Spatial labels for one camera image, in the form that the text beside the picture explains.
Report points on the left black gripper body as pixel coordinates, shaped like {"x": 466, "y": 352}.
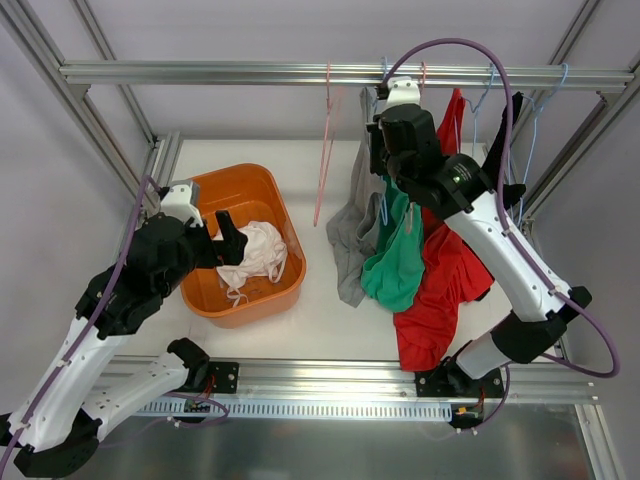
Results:
{"x": 203, "y": 242}

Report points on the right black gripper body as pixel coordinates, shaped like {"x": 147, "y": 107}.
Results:
{"x": 377, "y": 151}

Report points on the white tank top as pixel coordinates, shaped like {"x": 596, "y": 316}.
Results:
{"x": 265, "y": 256}

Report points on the blue hanger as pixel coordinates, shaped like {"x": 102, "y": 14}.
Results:
{"x": 476, "y": 108}
{"x": 384, "y": 67}
{"x": 537, "y": 108}

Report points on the pink wire hanger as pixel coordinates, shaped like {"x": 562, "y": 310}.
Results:
{"x": 333, "y": 98}

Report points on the grey shirt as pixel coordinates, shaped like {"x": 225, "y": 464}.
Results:
{"x": 353, "y": 231}

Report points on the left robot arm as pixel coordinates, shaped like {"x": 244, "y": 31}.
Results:
{"x": 61, "y": 425}

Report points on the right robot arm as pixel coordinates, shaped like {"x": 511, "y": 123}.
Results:
{"x": 461, "y": 194}

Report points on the blue hanger under red shirt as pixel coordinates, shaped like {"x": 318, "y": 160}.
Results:
{"x": 476, "y": 108}

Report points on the blue hanger under black shirt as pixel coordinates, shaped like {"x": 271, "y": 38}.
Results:
{"x": 537, "y": 108}

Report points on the orange plastic basket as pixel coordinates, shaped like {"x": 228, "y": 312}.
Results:
{"x": 248, "y": 192}

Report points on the black shirt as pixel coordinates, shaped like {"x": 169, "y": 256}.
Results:
{"x": 512, "y": 194}

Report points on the green shirt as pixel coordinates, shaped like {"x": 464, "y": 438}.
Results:
{"x": 394, "y": 273}

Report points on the red shirt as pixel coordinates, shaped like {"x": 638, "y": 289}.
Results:
{"x": 453, "y": 275}

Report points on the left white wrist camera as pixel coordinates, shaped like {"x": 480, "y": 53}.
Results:
{"x": 180, "y": 200}

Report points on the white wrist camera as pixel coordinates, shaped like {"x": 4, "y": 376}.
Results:
{"x": 180, "y": 200}
{"x": 397, "y": 91}

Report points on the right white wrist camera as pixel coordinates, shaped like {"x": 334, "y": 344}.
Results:
{"x": 397, "y": 91}

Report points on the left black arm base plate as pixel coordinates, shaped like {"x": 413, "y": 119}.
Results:
{"x": 221, "y": 377}

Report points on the aluminium front frame rail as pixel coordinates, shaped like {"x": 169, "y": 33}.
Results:
{"x": 540, "y": 382}

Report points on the white slotted cable duct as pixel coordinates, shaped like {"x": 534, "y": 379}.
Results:
{"x": 411, "y": 410}

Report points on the aluminium hanging rail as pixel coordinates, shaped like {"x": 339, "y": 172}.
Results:
{"x": 313, "y": 74}

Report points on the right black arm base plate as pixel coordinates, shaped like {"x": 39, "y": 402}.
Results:
{"x": 432, "y": 384}

